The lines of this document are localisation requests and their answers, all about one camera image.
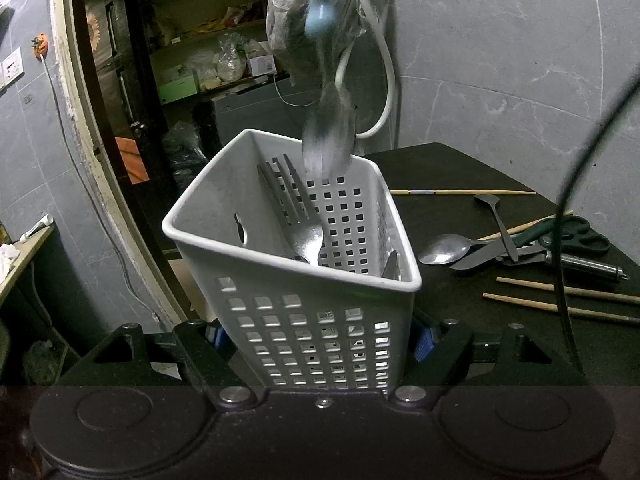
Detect wooden counter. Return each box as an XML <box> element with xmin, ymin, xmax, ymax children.
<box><xmin>0</xmin><ymin>222</ymin><xmax>56</xmax><ymax>307</ymax></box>

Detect purple banded wooden chopstick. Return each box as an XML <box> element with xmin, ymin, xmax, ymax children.
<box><xmin>390</xmin><ymin>188</ymin><xmax>537</xmax><ymax>198</ymax></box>

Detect green handled scissors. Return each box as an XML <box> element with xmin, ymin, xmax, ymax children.
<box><xmin>450</xmin><ymin>214</ymin><xmax>611</xmax><ymax>272</ymax></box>

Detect black plastic bag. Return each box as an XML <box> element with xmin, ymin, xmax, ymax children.
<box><xmin>164</xmin><ymin>119</ymin><xmax>207</xmax><ymax>172</ymax></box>

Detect white tube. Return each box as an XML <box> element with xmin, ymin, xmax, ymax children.
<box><xmin>19</xmin><ymin>213</ymin><xmax>55</xmax><ymax>242</ymax></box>

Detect steel cylinder tool with ring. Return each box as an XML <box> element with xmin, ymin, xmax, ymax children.
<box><xmin>543</xmin><ymin>249</ymin><xmax>625</xmax><ymax>284</ymax></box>

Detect blue handled metal spoon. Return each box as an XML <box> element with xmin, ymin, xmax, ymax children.
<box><xmin>298</xmin><ymin>0</ymin><xmax>357</xmax><ymax>180</ymax></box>

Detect white wall switch plate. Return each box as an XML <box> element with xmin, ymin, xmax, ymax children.
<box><xmin>0</xmin><ymin>47</ymin><xmax>25</xmax><ymax>91</ymax></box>

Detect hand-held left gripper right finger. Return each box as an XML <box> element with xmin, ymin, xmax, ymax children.
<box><xmin>390</xmin><ymin>312</ymin><xmax>585</xmax><ymax>409</ymax></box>

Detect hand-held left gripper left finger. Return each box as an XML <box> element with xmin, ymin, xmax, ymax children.
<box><xmin>84</xmin><ymin>320</ymin><xmax>259</xmax><ymax>412</ymax></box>

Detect clear bag of dark contents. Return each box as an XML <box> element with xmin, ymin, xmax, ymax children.
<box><xmin>265</xmin><ymin>0</ymin><xmax>372</xmax><ymax>92</ymax></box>

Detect clear bag of white goods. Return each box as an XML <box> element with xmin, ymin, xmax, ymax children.
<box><xmin>212</xmin><ymin>34</ymin><xmax>252</xmax><ymax>84</ymax></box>

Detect large metal spoon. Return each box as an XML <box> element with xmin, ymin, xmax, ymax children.
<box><xmin>418</xmin><ymin>233</ymin><xmax>494</xmax><ymax>266</ymax></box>

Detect dark door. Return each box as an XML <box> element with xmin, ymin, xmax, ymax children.
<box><xmin>74</xmin><ymin>0</ymin><xmax>172</xmax><ymax>197</ymax></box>

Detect white perforated utensil basket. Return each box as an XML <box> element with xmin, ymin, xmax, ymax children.
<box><xmin>161</xmin><ymin>128</ymin><xmax>422</xmax><ymax>394</ymax></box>

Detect green box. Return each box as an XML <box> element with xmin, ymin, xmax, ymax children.
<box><xmin>157</xmin><ymin>73</ymin><xmax>200</xmax><ymax>105</ymax></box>

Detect white cloth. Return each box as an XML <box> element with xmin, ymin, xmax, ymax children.
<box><xmin>0</xmin><ymin>242</ymin><xmax>21</xmax><ymax>282</ymax></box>

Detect storeroom shelf unit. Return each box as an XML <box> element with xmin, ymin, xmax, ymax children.
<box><xmin>134</xmin><ymin>0</ymin><xmax>282</xmax><ymax>107</ymax></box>

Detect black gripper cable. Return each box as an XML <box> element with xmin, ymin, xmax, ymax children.
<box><xmin>548</xmin><ymin>84</ymin><xmax>640</xmax><ymax>377</ymax></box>

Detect thin wall cable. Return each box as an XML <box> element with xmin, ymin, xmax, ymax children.
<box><xmin>42</xmin><ymin>54</ymin><xmax>162</xmax><ymax>322</ymax></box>

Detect metal cutlery piece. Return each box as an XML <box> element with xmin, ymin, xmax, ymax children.
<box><xmin>473</xmin><ymin>193</ymin><xmax>521</xmax><ymax>264</ymax></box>
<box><xmin>380</xmin><ymin>249</ymin><xmax>401</xmax><ymax>281</ymax></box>

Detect cream door frame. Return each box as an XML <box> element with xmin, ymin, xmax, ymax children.
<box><xmin>47</xmin><ymin>0</ymin><xmax>197</xmax><ymax>322</ymax></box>

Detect small white box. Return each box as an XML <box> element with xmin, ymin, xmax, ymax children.
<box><xmin>247</xmin><ymin>54</ymin><xmax>277</xmax><ymax>77</ymax></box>

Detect white hose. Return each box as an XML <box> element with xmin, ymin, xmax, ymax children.
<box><xmin>333</xmin><ymin>0</ymin><xmax>402</xmax><ymax>139</ymax></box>

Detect metal fork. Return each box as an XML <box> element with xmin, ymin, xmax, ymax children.
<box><xmin>257</xmin><ymin>153</ymin><xmax>326</xmax><ymax>265</ymax></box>

